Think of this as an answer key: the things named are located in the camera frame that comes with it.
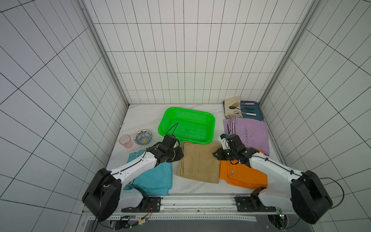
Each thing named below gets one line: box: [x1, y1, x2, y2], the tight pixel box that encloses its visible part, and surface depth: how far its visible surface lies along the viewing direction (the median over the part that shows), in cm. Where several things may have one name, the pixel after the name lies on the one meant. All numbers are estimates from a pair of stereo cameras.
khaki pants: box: [176, 141, 220, 184], surface depth 83 cm
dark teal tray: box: [240, 100, 264, 122], surface depth 117 cm
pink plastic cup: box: [118, 134, 133, 149], surface depth 94 cm
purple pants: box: [223, 117, 270, 157], surface depth 102 cm
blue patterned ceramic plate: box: [133, 129, 153, 145], surface depth 99 cm
